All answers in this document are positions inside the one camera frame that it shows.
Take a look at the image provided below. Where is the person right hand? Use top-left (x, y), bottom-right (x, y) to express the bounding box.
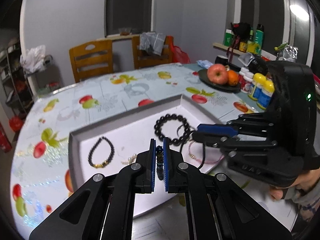
top-left (269, 168), bottom-right (319, 200)

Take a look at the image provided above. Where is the orange fruit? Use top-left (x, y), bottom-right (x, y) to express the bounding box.
top-left (227, 69), bottom-right (239, 86)

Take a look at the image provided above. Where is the large black bead bracelet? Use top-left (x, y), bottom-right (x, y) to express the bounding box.
top-left (154, 113), bottom-right (192, 145)

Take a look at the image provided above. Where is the pink cord bracelet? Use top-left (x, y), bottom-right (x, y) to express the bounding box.
top-left (188, 139), bottom-right (225, 165)

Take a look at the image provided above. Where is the left wooden chair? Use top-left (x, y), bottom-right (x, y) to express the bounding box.
top-left (69, 40), bottom-right (114, 83)

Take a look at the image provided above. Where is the white plastic bag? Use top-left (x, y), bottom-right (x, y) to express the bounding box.
top-left (20, 45), bottom-right (46, 74)

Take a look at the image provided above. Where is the grey shallow cardboard tray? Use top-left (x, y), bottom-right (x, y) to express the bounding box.
top-left (68, 94), bottom-right (222, 217)

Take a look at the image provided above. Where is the yellow lid pill bottle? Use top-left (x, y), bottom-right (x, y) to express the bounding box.
top-left (248, 73), bottom-right (266, 101)

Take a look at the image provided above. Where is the fruit pattern tablecloth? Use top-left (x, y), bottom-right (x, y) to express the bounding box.
top-left (10, 62), bottom-right (298, 240)

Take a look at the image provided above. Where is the grey cloth on chair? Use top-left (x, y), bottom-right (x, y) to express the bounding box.
top-left (139, 32), bottom-right (166, 56)

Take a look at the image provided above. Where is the red apple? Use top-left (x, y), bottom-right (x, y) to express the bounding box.
top-left (207, 63), bottom-right (228, 85)

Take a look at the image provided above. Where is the white pearl cluster bracelet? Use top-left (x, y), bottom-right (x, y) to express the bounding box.
top-left (120, 152), bottom-right (138, 166)

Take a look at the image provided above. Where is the dark fruit plate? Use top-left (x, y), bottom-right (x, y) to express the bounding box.
top-left (197, 69), bottom-right (242, 93)

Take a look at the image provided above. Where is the right wooden chair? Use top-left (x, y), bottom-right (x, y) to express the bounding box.
top-left (131, 35), bottom-right (173, 69)

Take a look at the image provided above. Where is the black cord bracelet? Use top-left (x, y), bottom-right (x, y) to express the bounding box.
top-left (176, 125), bottom-right (207, 170)

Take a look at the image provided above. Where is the dark blue bead bracelet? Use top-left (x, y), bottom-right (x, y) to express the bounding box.
top-left (155, 145), bottom-right (164, 181)

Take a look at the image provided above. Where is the wooden chair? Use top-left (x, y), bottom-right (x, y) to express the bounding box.
top-left (69, 40), bottom-right (114, 83)
top-left (131, 35), bottom-right (173, 69)

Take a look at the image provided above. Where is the small dark bead gold bracelet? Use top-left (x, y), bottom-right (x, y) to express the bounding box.
top-left (87, 136), bottom-right (116, 169)

